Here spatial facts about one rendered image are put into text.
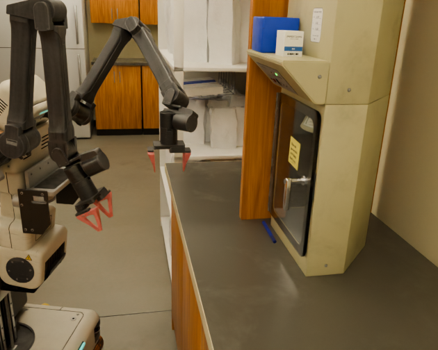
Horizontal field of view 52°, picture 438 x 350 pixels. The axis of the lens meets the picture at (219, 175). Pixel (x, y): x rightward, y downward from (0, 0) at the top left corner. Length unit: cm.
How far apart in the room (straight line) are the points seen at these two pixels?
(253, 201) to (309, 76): 60
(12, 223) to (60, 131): 50
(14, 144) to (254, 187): 75
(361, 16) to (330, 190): 42
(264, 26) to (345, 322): 76
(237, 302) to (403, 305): 41
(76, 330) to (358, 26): 168
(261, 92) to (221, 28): 93
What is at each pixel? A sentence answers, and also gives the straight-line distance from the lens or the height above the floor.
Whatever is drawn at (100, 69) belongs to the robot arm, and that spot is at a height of 139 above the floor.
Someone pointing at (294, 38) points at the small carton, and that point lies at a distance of 114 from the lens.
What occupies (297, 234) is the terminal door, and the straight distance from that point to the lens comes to 125.
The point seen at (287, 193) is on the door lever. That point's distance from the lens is 118.
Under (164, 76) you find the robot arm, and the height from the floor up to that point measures 140.
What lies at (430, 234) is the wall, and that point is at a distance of 151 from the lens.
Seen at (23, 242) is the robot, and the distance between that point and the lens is 170.
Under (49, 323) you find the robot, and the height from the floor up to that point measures 28.
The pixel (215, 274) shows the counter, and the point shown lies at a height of 94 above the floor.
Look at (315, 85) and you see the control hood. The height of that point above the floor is 145.
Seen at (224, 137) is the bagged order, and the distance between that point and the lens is 239.
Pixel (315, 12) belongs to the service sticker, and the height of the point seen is 161.
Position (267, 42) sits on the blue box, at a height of 154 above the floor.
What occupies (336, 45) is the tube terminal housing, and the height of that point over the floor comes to 154.
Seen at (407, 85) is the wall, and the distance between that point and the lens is 159.
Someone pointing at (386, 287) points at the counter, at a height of 94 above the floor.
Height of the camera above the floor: 160
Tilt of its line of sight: 20 degrees down
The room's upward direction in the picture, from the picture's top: 2 degrees clockwise
